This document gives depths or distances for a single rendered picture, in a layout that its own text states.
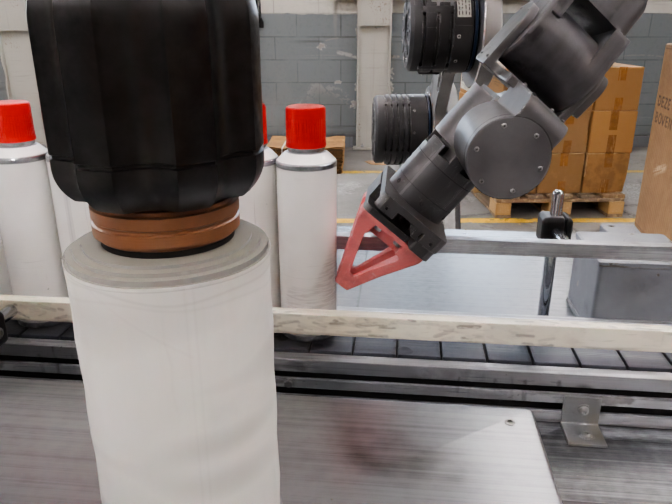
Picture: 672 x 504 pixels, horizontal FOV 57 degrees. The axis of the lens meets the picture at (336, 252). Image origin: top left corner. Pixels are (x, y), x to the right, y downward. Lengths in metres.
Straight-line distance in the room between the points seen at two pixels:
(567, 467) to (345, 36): 5.59
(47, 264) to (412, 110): 1.14
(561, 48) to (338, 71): 5.52
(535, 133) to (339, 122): 5.63
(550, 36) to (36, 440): 0.46
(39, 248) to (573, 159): 3.68
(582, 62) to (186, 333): 0.37
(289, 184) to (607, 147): 3.69
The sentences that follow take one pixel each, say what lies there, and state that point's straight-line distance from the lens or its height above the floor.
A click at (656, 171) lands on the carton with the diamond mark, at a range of 1.00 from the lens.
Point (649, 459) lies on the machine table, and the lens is 0.57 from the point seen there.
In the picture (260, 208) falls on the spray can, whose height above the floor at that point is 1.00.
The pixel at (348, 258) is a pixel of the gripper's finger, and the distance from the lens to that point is 0.54.
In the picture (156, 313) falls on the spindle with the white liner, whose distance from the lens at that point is 0.24.
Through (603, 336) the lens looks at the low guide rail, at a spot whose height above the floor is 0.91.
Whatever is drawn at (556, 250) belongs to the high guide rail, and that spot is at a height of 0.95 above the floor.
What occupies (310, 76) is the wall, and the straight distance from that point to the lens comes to 6.00.
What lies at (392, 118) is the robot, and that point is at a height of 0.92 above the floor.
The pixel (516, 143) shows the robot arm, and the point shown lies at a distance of 0.43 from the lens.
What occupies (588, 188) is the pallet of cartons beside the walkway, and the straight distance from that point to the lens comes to 4.17.
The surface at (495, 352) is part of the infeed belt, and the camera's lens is 0.57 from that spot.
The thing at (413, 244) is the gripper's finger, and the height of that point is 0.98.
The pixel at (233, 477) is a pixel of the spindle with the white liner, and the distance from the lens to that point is 0.28.
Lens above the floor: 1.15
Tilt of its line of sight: 20 degrees down
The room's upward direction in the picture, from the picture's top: straight up
